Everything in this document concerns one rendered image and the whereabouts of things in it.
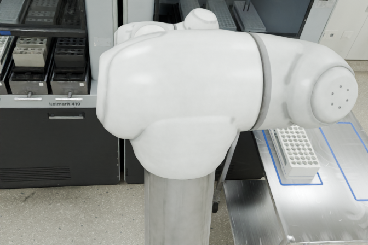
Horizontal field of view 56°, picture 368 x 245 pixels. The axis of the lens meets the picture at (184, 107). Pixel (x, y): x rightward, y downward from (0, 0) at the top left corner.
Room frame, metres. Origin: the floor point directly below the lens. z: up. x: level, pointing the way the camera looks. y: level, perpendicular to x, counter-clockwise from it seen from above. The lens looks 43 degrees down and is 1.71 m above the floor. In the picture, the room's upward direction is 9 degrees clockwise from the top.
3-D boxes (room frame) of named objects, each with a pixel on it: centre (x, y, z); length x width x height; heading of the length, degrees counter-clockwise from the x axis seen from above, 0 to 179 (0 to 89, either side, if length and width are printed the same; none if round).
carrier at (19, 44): (1.13, 0.65, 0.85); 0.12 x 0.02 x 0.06; 103
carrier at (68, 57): (1.10, 0.48, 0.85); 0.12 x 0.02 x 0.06; 103
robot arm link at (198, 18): (0.87, 0.00, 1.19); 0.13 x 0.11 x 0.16; 106
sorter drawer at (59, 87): (1.33, 0.53, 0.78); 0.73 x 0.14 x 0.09; 13
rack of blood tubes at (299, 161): (0.85, -0.38, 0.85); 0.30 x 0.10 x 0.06; 11
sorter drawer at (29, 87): (1.30, 0.68, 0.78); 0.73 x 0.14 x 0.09; 13
